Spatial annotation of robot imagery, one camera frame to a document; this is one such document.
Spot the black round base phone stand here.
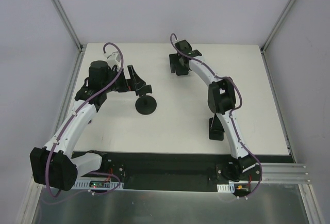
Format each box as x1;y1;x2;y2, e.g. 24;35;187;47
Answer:
135;94;157;115

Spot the right white cable duct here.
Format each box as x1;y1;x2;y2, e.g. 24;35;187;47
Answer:
217;181;251;194

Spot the white cable duct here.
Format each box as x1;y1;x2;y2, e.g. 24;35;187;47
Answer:
72;179;124;190
217;181;251;194

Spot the silver edged black phone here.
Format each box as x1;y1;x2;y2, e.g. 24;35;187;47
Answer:
209;116;218;132

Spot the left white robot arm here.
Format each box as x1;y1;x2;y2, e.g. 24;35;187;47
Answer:
29;60;157;191

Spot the black folding phone stand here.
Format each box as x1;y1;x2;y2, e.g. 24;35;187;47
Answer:
208;115;224;141

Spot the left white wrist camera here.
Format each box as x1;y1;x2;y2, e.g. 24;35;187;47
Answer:
104;51;121;68

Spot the left white cable duct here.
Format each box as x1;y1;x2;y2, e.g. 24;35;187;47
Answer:
72;179;124;190

